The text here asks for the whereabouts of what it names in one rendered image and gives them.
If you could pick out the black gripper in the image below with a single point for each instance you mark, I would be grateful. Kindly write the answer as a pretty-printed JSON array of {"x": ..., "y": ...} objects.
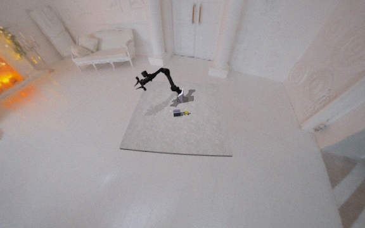
[{"x": 143, "y": 82}]

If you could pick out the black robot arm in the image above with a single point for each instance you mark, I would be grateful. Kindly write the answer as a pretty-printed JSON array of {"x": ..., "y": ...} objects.
[{"x": 149, "y": 77}]

